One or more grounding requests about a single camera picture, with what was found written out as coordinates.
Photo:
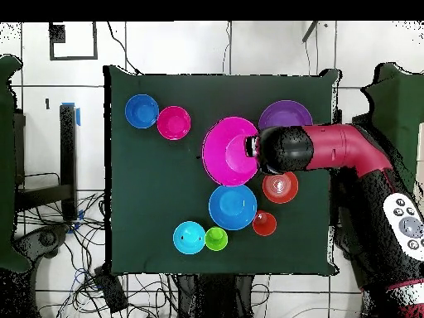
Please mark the dark green tablecloth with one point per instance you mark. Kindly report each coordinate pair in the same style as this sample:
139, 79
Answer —
165, 182

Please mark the large pink bowl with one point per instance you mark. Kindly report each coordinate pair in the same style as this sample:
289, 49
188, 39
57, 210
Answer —
215, 152

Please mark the orange cup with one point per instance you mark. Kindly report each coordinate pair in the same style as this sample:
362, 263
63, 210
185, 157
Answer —
265, 225

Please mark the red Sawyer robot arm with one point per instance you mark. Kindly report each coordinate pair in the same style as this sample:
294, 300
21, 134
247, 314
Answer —
331, 149

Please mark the large light blue bowl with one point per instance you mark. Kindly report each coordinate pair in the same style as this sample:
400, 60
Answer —
233, 207

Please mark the white box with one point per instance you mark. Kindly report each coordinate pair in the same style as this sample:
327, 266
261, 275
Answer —
421, 142

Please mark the red bowl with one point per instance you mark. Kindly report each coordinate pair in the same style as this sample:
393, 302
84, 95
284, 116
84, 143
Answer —
174, 123

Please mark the black floor stand base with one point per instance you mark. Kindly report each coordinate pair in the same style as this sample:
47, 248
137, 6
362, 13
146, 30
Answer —
46, 238

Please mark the orange bowl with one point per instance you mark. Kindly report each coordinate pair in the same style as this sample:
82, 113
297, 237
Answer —
280, 188

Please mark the small dark blue bowl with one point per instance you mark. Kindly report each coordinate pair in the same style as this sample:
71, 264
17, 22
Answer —
141, 111

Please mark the small ribbed cyan bowl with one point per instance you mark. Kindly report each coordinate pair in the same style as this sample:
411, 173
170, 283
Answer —
189, 238

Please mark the black metal stand frame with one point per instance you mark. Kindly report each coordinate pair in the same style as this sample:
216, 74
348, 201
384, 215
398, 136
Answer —
68, 149

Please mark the purple bowl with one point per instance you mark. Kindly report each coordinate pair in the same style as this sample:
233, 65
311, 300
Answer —
285, 114

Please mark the green cloth side table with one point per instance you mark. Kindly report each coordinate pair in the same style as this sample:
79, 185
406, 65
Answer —
400, 99
6, 165

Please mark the green cup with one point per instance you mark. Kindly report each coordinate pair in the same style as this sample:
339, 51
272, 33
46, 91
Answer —
216, 239

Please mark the black power brick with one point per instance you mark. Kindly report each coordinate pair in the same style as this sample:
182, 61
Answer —
111, 291

